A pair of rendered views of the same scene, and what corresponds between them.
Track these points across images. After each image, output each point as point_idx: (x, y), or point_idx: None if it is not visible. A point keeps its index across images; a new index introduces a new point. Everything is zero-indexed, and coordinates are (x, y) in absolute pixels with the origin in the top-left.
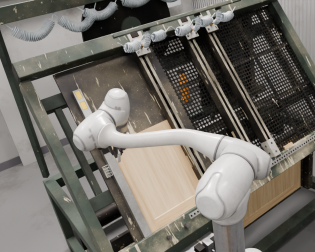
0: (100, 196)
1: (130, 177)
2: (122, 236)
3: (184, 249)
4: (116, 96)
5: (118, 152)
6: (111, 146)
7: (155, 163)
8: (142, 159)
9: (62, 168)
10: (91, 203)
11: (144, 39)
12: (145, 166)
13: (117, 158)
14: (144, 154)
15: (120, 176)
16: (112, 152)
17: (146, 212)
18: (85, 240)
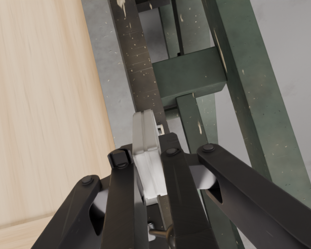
0: (186, 84)
1: (88, 112)
2: (141, 2)
3: None
4: None
5: (153, 163)
6: (296, 237)
7: None
8: (33, 163)
9: (306, 181)
10: (213, 71)
11: None
12: (31, 137)
13: (157, 133)
14: (20, 176)
15: (120, 118)
16: (234, 168)
17: (66, 5)
18: (209, 38)
